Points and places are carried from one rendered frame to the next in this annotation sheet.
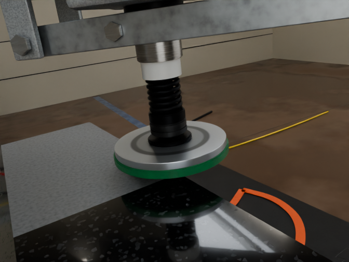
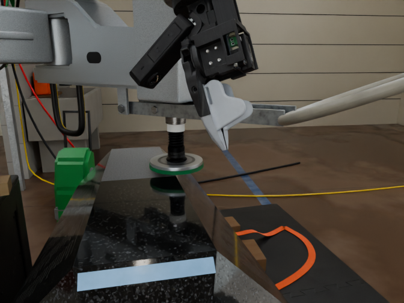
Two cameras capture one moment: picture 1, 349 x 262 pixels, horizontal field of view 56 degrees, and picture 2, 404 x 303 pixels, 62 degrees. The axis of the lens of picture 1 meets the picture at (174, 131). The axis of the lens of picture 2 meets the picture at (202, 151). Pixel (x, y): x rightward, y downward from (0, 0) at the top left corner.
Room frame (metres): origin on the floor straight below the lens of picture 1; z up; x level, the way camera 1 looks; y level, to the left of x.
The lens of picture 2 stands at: (-0.64, -0.48, 1.29)
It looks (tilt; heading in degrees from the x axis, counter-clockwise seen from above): 16 degrees down; 17
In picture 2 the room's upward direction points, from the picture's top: straight up
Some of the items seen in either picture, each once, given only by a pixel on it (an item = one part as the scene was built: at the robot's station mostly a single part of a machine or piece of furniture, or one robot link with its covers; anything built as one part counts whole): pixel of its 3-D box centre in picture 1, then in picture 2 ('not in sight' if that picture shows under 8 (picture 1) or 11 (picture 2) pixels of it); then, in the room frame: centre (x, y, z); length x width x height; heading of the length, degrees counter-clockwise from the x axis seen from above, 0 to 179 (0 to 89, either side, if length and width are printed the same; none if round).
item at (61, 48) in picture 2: not in sight; (61, 42); (0.76, 0.65, 1.35); 0.19 x 0.19 x 0.20
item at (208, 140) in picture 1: (170, 141); (176, 161); (0.58, 0.01, 0.88); 0.21 x 0.21 x 0.01
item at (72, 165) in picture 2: not in sight; (74, 168); (1.51, 1.25, 0.43); 0.35 x 0.35 x 0.87; 17
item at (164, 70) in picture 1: (161, 66); (175, 125); (0.58, 0.01, 1.02); 0.07 x 0.07 x 0.04
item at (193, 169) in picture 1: (170, 143); (176, 162); (0.58, 0.01, 0.88); 0.22 x 0.22 x 0.04
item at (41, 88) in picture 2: not in sight; (45, 82); (2.73, 2.51, 1.00); 0.50 x 0.22 x 0.33; 25
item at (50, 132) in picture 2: not in sight; (71, 126); (2.92, 2.37, 0.43); 1.30 x 0.62 x 0.86; 25
